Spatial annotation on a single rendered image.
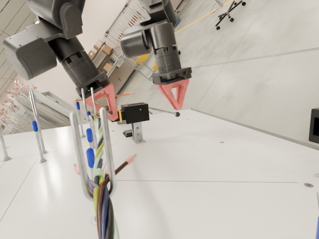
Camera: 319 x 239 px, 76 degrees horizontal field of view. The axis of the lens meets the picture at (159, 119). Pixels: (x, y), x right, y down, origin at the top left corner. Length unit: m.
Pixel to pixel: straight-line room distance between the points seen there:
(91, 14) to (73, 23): 8.62
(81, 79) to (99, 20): 8.57
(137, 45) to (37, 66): 0.22
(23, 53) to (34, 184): 0.21
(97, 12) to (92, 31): 0.72
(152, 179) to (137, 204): 0.06
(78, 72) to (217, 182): 0.32
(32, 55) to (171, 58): 0.27
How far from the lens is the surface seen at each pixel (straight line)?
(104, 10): 9.12
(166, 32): 0.49
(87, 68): 0.44
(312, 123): 0.32
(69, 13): 0.40
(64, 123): 1.17
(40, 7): 0.42
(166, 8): 0.53
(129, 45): 0.52
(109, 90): 0.43
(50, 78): 8.74
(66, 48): 0.44
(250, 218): 0.26
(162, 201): 0.28
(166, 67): 0.49
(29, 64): 0.42
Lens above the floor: 1.25
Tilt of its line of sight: 21 degrees down
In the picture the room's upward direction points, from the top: 54 degrees counter-clockwise
